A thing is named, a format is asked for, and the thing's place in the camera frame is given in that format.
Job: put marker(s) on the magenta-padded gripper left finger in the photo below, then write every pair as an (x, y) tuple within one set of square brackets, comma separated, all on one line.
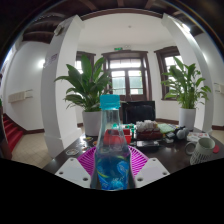
[(75, 170)]

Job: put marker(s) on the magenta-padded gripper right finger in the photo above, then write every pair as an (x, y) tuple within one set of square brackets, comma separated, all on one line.
[(151, 170)]

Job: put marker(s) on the clear bottle with blue cap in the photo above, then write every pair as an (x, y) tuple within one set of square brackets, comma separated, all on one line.
[(112, 166)]

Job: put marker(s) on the small round clear disc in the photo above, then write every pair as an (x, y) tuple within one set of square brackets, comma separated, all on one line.
[(72, 152)]

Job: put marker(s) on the flat black device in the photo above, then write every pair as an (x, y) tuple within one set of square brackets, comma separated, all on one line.
[(147, 144)]

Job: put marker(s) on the dark basket with white packets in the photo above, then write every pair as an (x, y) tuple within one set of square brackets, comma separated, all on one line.
[(148, 130)]

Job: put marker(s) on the red box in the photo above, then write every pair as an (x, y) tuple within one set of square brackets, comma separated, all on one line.
[(127, 136)]

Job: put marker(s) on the green cloth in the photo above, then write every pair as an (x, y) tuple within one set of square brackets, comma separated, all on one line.
[(166, 128)]

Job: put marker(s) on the black microphone with grey head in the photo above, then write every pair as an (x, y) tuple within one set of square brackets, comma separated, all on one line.
[(186, 131), (180, 134)]

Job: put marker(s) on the white printed leaflet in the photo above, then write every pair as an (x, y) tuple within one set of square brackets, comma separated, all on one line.
[(198, 136)]

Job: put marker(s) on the black office chair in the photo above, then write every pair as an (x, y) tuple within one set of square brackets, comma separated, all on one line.
[(140, 111)]

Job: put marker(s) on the flat round red coaster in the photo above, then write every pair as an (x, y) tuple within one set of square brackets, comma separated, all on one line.
[(216, 149)]

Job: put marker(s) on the red carpeted staircase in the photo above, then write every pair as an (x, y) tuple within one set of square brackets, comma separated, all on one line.
[(12, 133)]

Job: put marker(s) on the leafy plant in white pot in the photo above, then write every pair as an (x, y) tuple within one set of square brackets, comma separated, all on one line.
[(186, 86), (88, 86)]

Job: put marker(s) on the dark wooden double door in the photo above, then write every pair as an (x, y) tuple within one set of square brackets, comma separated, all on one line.
[(128, 76)]

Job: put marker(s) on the dark framed window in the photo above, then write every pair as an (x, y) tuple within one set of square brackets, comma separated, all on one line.
[(170, 61), (79, 65)]

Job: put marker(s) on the green exit sign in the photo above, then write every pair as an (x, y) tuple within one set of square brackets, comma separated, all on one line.
[(118, 49)]

